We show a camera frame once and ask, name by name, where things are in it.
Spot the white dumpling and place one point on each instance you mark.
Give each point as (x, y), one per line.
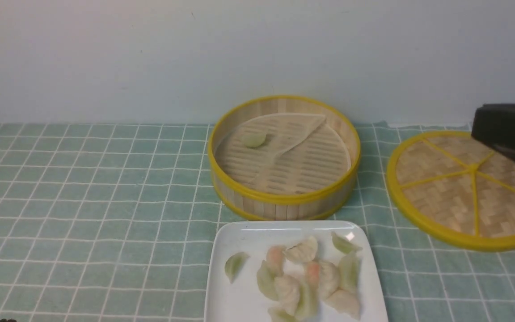
(287, 289)

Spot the white pleated dumpling plate top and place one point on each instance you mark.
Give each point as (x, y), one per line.
(303, 252)

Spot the green dumpling plate top right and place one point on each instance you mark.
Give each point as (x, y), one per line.
(343, 245)

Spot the large green dumpling plate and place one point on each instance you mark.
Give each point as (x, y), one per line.
(265, 281)

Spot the white square plate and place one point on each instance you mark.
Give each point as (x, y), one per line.
(242, 301)

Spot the green dumpling plate bottom centre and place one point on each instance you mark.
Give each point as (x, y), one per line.
(308, 303)

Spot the green dumpling plate bottom edge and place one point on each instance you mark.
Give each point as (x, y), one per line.
(280, 315)

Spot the white dumpling plate bottom right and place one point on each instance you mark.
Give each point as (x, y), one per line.
(344, 302)

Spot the green dumpling in steamer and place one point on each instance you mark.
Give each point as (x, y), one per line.
(253, 140)

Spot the yellow rimmed bamboo steamer basket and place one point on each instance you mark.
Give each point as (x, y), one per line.
(306, 169)

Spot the pink shrimp dumpling left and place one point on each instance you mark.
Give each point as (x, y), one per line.
(275, 259)

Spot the pink shrimp dumpling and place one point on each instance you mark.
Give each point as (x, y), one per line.
(275, 259)
(312, 273)

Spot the pink shrimp dumpling centre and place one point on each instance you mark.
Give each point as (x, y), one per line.
(312, 273)

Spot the yellow rimmed bamboo steamer lid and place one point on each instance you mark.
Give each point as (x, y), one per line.
(455, 189)

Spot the green checked tablecloth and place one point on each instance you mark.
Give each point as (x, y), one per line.
(116, 222)

